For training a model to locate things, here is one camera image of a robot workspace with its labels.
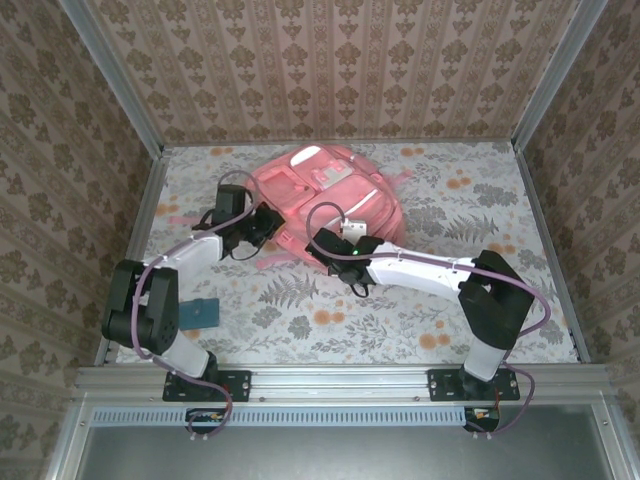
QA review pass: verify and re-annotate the pink student backpack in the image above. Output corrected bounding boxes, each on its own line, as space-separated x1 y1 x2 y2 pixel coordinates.
167 144 416 271

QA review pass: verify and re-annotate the teal leather wallet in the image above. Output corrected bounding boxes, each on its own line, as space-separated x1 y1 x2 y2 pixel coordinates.
179 298 221 331

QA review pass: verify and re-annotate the floral tablecloth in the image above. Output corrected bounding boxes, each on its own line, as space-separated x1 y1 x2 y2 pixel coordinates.
115 142 585 366

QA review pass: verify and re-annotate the grey metal panel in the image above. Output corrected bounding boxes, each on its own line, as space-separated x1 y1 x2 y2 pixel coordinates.
77 423 619 480

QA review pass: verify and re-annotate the black wiring connector box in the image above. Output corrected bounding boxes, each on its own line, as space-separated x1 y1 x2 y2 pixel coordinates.
185 407 227 435
462 405 501 432

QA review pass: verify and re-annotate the aluminium side rail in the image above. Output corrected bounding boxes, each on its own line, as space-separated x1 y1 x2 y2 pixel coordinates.
93 147 172 365
513 143 592 365

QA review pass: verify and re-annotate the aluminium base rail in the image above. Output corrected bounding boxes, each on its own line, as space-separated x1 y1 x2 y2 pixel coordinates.
73 363 617 404

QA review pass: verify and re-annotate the grey slotted cable duct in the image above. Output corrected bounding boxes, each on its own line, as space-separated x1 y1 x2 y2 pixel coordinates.
92 405 476 428

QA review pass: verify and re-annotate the aluminium frame post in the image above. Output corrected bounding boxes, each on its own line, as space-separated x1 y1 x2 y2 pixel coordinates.
510 0 610 154
57 0 166 157

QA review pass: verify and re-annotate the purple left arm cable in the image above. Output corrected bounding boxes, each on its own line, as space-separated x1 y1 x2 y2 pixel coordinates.
130 169 261 441

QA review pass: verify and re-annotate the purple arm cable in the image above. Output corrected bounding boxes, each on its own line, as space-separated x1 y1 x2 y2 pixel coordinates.
305 200 554 440
130 169 261 441

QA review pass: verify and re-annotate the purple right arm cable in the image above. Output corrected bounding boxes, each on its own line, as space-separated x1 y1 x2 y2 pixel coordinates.
305 200 554 440

